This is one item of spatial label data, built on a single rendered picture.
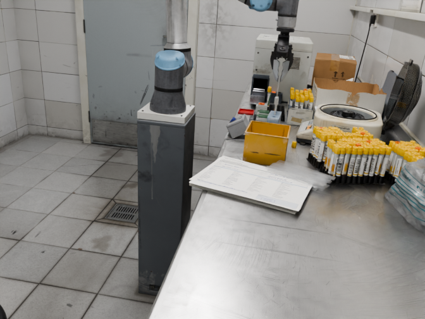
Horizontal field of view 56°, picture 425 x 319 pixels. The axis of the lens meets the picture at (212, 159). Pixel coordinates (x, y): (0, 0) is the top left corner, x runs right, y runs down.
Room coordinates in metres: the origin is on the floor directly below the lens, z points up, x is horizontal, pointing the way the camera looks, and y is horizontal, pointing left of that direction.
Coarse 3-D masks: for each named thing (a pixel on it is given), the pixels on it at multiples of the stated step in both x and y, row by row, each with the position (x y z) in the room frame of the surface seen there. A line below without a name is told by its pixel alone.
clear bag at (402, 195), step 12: (408, 168) 0.92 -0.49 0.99; (420, 168) 0.90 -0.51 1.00; (396, 180) 0.95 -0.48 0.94; (408, 180) 0.91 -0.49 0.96; (420, 180) 0.88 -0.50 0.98; (396, 192) 0.93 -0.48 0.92; (408, 192) 0.89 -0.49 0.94; (420, 192) 0.87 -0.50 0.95; (396, 204) 0.93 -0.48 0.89; (408, 204) 0.88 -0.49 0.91; (420, 204) 0.84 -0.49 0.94; (408, 216) 0.86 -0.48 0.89; (420, 216) 0.83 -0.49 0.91; (420, 228) 0.82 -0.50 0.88
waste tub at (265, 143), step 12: (252, 120) 1.29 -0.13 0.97; (252, 132) 1.17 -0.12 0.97; (264, 132) 1.28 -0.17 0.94; (276, 132) 1.27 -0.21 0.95; (288, 132) 1.19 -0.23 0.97; (252, 144) 1.16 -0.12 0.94; (264, 144) 1.15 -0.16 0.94; (276, 144) 1.15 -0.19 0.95; (252, 156) 1.16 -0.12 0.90; (264, 156) 1.15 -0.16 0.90; (276, 156) 1.15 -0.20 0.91
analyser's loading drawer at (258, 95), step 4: (252, 92) 1.89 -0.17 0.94; (256, 92) 1.89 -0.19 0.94; (260, 92) 1.88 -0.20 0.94; (264, 92) 1.93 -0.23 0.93; (252, 96) 1.83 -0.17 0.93; (256, 96) 1.83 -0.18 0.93; (260, 96) 1.83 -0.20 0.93; (264, 96) 1.83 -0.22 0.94; (252, 100) 1.83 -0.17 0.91; (256, 100) 1.83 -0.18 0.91; (260, 100) 1.83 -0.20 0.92
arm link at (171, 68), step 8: (160, 56) 1.58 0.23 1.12; (168, 56) 1.58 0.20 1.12; (176, 56) 1.58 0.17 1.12; (184, 56) 1.62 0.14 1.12; (160, 64) 1.57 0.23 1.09; (168, 64) 1.56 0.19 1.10; (176, 64) 1.57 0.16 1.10; (184, 64) 1.64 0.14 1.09; (160, 72) 1.57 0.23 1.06; (168, 72) 1.56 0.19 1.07; (176, 72) 1.57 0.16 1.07; (184, 72) 1.63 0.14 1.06; (160, 80) 1.57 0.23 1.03; (168, 80) 1.56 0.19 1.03; (176, 80) 1.57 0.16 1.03; (168, 88) 1.56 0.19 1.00; (176, 88) 1.57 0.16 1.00
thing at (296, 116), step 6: (288, 102) 1.80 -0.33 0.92; (294, 102) 1.72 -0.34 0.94; (288, 108) 1.72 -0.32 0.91; (294, 108) 1.61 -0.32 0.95; (306, 108) 1.63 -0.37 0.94; (288, 114) 1.61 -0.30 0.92; (294, 114) 1.61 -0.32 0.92; (300, 114) 1.60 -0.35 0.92; (306, 114) 1.60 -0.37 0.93; (312, 114) 1.59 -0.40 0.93; (288, 120) 1.61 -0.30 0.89; (294, 120) 1.60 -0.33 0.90; (300, 120) 1.60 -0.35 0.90; (306, 120) 1.60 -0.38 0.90
